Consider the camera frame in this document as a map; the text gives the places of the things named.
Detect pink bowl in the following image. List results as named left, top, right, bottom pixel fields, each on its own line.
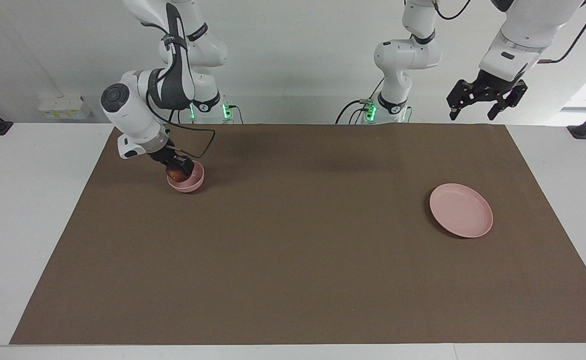
left=167, top=159, right=205, bottom=194

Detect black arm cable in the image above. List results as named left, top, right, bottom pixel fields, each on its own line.
left=145, top=20, right=217, bottom=160
left=435, top=0, right=586, bottom=65

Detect brown table mat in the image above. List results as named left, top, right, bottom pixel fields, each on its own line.
left=9, top=123, right=586, bottom=346

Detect white socket boxes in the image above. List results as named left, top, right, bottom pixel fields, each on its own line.
left=39, top=96, right=93, bottom=120

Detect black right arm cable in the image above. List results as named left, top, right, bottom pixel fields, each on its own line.
left=145, top=20, right=217, bottom=160

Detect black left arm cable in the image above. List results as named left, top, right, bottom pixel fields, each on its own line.
left=435, top=0, right=586, bottom=65

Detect pink plate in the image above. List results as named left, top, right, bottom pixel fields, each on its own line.
left=429, top=183, right=494, bottom=239

